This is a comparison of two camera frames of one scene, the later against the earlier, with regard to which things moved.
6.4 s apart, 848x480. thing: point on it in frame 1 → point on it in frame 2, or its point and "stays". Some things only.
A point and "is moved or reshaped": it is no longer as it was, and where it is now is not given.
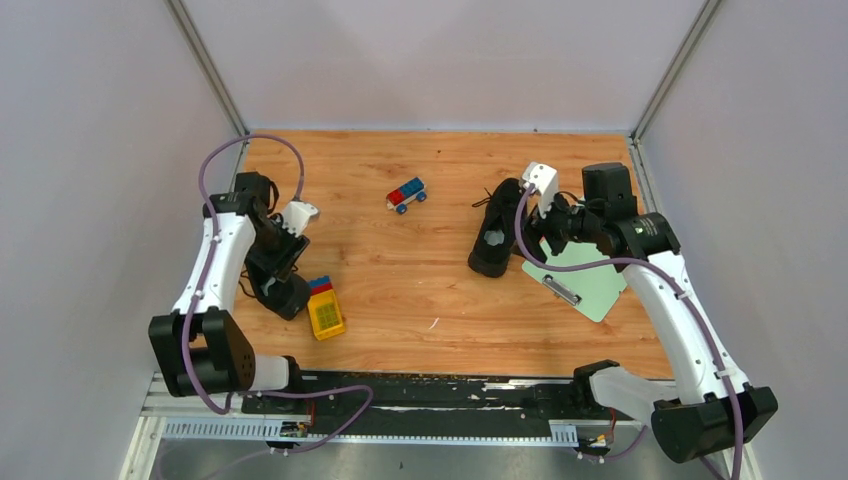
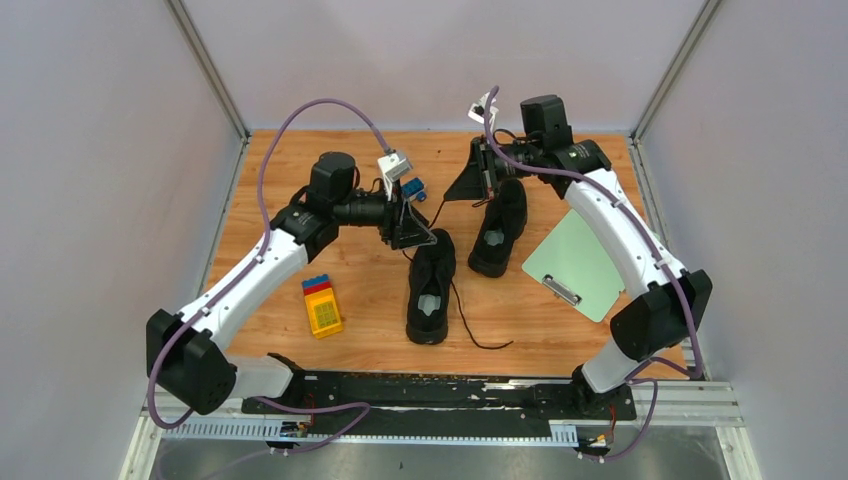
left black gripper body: x=276 y=248 → x=390 y=229
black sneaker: x=285 y=297 → x=432 y=271
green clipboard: x=590 y=290 stays
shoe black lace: x=250 y=295 is moved or reshaped
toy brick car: x=398 y=199 stays
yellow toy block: x=324 y=309 stays
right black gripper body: x=565 y=223 → x=495 y=168
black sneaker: x=496 y=241 stays
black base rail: x=434 y=403 stays
